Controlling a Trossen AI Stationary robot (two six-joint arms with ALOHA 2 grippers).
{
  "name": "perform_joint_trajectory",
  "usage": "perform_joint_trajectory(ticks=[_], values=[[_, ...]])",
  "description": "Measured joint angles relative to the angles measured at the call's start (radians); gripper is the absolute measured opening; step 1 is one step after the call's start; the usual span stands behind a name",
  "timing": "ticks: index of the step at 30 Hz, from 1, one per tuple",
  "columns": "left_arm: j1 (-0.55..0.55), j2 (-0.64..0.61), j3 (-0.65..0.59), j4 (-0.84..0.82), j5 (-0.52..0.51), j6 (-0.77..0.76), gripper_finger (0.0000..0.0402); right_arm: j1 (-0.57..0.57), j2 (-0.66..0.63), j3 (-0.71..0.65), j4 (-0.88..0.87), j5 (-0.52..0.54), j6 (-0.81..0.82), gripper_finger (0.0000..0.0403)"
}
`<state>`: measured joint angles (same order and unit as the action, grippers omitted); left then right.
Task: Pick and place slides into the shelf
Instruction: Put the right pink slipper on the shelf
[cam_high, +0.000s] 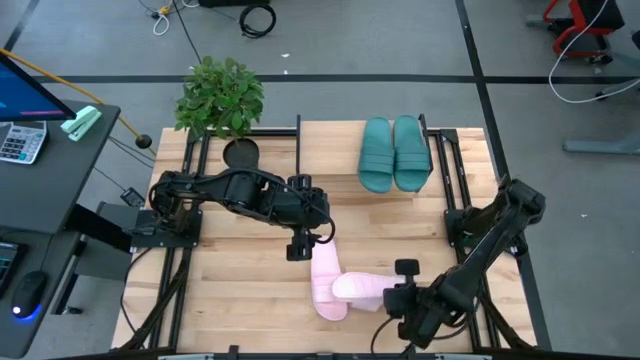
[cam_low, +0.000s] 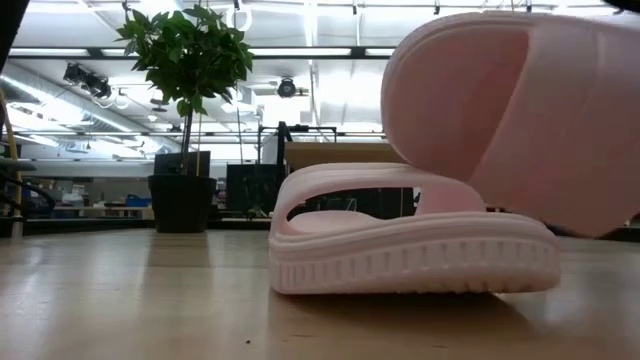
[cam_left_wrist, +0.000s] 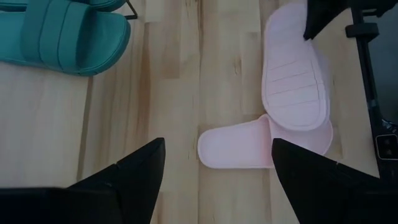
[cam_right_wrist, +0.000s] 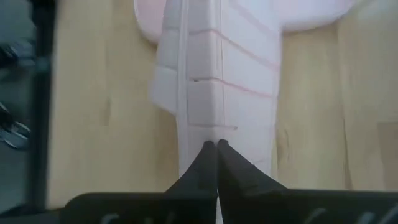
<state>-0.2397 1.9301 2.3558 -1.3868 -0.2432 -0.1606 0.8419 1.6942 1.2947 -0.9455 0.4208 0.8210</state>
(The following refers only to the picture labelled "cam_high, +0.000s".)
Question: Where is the yellow pole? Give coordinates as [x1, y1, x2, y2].
[0, 47, 154, 150]

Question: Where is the teal rubber slide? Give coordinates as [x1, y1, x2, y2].
[357, 117, 396, 195]
[392, 114, 432, 194]

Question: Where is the red and black chair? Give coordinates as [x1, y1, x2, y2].
[524, 0, 626, 65]

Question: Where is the long white cable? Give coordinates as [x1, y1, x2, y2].
[548, 0, 640, 105]

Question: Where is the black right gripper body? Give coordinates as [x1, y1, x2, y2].
[394, 258, 451, 350]

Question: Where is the computer monitor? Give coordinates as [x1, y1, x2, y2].
[0, 52, 77, 124]

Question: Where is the white cable with yellow plug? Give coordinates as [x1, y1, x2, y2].
[149, 3, 174, 37]

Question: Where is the mint green stapler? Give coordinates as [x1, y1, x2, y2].
[60, 105, 103, 143]

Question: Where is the grey desk calculator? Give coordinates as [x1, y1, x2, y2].
[0, 120, 49, 165]

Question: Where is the black power adapter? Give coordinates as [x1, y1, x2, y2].
[119, 187, 146, 209]

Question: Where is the black plant pot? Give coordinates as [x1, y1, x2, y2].
[222, 137, 261, 170]

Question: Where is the green leafy plant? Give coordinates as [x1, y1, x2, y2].
[173, 55, 265, 141]

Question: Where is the coiled black cable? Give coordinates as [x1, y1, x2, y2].
[238, 3, 277, 40]

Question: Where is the thin black cable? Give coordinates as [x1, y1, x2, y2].
[172, 0, 204, 64]

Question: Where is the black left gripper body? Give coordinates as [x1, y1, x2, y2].
[272, 174, 332, 262]

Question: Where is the black metal shoe shelf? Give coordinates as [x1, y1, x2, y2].
[295, 113, 434, 176]

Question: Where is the pink rubber slide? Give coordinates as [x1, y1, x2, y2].
[332, 271, 409, 314]
[309, 234, 350, 322]

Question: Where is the black desk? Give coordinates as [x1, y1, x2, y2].
[0, 99, 134, 359]

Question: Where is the black computer mouse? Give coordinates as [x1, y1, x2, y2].
[10, 270, 49, 320]

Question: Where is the black keyboard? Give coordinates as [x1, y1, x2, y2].
[0, 241, 27, 296]

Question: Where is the grey table leg base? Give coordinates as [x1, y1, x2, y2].
[562, 133, 640, 156]

